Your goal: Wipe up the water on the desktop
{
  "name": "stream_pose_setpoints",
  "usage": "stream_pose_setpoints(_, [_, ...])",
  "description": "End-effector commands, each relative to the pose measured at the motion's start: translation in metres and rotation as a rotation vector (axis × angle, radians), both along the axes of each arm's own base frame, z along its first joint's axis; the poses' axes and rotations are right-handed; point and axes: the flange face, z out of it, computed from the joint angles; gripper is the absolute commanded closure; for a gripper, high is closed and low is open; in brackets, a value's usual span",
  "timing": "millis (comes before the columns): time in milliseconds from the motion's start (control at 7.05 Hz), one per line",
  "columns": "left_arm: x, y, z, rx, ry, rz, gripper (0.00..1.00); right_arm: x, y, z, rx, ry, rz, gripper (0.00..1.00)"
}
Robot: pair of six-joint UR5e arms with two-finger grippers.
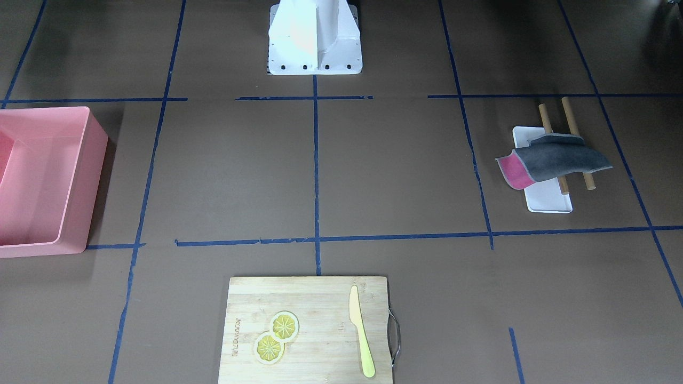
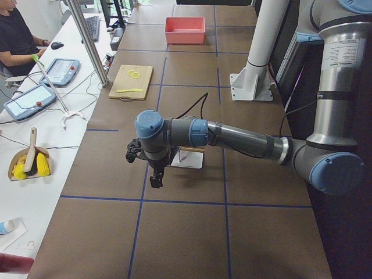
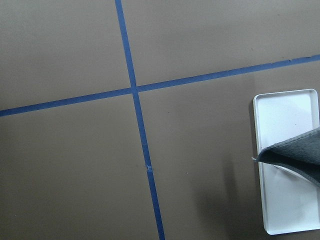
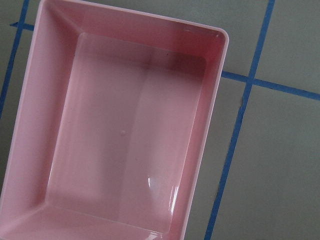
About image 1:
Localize grey and pink cloth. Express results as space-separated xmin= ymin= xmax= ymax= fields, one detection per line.
xmin=496 ymin=133 xmax=613 ymax=190

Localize yellow plastic knife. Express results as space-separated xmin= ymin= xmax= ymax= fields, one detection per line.
xmin=348 ymin=286 xmax=376 ymax=378

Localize bamboo cutting board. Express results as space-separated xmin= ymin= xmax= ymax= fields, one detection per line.
xmin=217 ymin=276 xmax=395 ymax=383

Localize lemon slice upper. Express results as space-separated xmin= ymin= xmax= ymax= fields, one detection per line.
xmin=270 ymin=311 xmax=300 ymax=343

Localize lemon slice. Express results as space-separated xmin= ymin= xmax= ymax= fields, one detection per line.
xmin=253 ymin=332 xmax=286 ymax=365
xmin=270 ymin=311 xmax=300 ymax=343

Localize lemon slice lower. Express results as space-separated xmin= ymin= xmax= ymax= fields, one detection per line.
xmin=253 ymin=332 xmax=286 ymax=365

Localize white rectangular tray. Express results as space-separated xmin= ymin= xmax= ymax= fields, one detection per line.
xmin=512 ymin=126 xmax=573 ymax=214

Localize wooden rod inner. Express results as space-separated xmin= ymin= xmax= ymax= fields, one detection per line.
xmin=538 ymin=103 xmax=570 ymax=195

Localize wooden rod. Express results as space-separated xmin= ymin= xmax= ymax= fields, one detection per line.
xmin=538 ymin=103 xmax=570 ymax=195
xmin=561 ymin=97 xmax=596 ymax=190

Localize wooden rod outer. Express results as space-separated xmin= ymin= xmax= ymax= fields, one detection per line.
xmin=561 ymin=97 xmax=596 ymax=190

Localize pink plastic bin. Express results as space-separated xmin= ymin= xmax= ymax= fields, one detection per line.
xmin=1 ymin=106 xmax=109 ymax=258

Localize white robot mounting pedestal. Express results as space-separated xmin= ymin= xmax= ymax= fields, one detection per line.
xmin=267 ymin=1 xmax=363 ymax=76

